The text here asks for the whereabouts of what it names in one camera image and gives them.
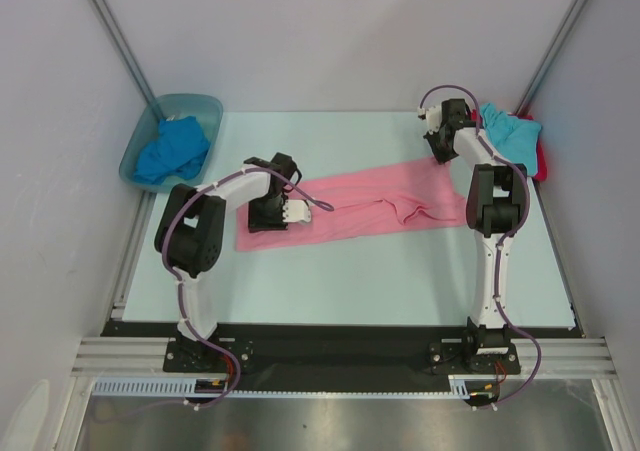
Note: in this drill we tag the aluminium corner post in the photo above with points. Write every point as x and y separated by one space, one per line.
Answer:
552 52
116 35

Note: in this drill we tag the left slotted cable duct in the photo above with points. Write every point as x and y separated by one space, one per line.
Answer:
159 387

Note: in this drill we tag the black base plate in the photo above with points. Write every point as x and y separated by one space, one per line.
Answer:
325 358

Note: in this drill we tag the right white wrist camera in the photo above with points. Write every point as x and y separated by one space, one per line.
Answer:
432 118

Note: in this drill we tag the right aluminium corner post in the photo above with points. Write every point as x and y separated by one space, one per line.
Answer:
552 52

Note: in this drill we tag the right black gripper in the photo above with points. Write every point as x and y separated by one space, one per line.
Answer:
439 146

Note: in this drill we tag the teal folded t shirt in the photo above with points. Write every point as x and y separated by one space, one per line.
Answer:
515 136

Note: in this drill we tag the front aluminium rail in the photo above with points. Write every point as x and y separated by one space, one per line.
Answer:
119 356

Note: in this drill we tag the left aluminium corner post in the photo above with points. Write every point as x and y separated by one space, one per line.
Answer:
116 35

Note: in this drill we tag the blue crumpled t shirt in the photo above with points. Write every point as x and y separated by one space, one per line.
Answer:
179 150

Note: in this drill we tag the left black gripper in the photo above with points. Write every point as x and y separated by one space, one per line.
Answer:
257 223

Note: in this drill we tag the right slotted cable duct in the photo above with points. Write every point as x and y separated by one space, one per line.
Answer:
478 386

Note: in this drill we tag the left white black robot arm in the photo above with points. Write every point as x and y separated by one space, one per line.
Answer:
190 234

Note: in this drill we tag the slotted cable duct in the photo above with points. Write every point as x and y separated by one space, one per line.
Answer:
478 386
159 387

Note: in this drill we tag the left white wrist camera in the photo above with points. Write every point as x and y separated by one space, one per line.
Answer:
296 211

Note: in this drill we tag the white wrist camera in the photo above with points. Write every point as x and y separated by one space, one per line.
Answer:
432 118
296 211

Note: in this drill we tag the pink t shirt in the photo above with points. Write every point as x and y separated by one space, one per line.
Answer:
410 196

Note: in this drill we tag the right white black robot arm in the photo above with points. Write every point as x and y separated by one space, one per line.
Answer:
497 207

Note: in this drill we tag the teal plastic bin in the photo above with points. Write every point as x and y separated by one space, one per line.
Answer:
206 109

